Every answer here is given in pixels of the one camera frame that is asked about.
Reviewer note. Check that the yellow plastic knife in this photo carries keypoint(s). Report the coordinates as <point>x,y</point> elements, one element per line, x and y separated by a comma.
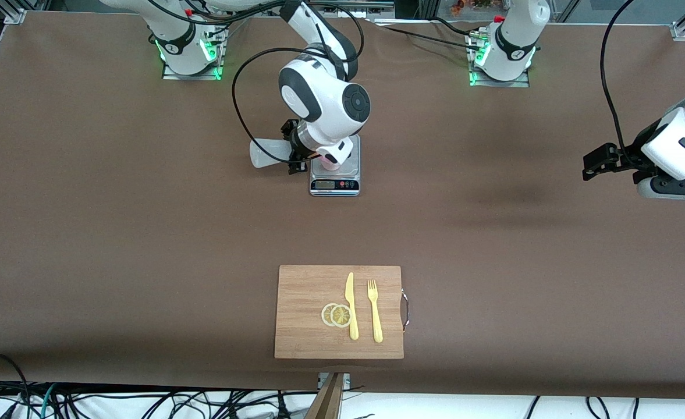
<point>354,326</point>

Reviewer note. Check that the lemon slice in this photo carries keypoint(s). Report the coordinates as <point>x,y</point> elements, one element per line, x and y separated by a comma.
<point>340,316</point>
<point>325,314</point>

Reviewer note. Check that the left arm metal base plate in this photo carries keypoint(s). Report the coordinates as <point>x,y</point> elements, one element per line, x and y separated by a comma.
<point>520,83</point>

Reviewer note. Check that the yellow plastic fork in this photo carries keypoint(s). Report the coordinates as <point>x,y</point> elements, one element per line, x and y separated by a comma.
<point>377,326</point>

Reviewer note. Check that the wooden cutting board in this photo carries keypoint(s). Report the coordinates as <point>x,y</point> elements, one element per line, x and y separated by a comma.
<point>301,314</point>

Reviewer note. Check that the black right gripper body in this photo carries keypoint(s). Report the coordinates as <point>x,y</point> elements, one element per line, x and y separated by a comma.
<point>293,146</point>

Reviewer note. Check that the wooden beam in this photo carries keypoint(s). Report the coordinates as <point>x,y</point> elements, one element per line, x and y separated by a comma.
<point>327,401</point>

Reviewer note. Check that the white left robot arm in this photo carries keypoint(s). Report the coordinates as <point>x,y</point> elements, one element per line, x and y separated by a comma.
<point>511,52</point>

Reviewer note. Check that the grey power strip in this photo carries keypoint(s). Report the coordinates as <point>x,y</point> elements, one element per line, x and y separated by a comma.
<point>351,10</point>

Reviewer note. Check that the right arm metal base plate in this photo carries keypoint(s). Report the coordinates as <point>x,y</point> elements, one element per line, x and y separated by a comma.
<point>202,75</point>

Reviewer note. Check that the metal bracket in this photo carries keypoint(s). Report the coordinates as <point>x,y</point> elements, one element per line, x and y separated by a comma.
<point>347,381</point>

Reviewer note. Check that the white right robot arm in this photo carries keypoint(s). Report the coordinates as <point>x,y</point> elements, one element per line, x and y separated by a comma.
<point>330,99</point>

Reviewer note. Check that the pink plastic cup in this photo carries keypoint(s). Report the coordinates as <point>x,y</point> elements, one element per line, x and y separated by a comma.
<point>329,166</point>

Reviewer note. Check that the silver digital kitchen scale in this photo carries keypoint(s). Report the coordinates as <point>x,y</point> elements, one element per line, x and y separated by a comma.
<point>335,185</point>

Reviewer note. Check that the white squeeze bottle orange cap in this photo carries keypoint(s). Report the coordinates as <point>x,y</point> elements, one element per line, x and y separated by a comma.
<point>266,152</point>

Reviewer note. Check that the brown table cover sheet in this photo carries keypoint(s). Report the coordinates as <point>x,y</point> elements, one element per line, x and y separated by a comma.
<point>493,244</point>

